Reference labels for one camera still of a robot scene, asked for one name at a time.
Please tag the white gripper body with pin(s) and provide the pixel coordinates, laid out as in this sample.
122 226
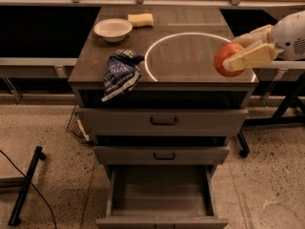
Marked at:
290 37

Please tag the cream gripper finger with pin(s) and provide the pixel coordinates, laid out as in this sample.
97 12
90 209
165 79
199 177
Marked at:
260 36
253 56

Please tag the grey drawer cabinet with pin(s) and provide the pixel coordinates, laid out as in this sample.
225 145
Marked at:
179 51

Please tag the middle grey drawer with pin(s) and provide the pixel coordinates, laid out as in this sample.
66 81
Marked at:
137 155

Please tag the top grey drawer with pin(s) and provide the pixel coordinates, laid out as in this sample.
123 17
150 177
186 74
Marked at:
162 122

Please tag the open bottom grey drawer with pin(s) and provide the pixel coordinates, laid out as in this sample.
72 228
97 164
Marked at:
161 197

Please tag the yellow sponge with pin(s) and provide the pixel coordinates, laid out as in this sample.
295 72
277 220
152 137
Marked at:
141 20

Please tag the blue chip bag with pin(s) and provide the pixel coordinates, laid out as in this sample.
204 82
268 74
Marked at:
121 74

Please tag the white bowl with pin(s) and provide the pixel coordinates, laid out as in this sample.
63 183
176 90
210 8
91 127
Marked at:
113 30

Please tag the black metal floor stand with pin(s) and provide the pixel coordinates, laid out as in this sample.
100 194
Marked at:
25 182

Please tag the black table leg frame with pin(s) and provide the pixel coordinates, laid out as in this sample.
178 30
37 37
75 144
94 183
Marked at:
278 118

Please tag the wire mesh basket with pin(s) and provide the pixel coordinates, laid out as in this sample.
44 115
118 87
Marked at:
76 129

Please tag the grey metal rail frame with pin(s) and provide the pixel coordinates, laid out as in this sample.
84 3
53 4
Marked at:
26 67

